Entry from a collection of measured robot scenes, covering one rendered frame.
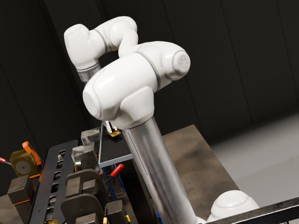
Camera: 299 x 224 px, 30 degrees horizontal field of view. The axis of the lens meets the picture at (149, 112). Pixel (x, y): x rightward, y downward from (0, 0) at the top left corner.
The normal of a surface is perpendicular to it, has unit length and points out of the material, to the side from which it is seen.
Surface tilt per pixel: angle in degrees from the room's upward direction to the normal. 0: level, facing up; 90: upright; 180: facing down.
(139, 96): 89
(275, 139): 0
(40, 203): 0
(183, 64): 87
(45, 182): 0
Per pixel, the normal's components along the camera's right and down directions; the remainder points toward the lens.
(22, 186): -0.29, -0.87
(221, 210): -0.58, -0.33
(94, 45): 0.59, 0.07
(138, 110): 0.45, 0.22
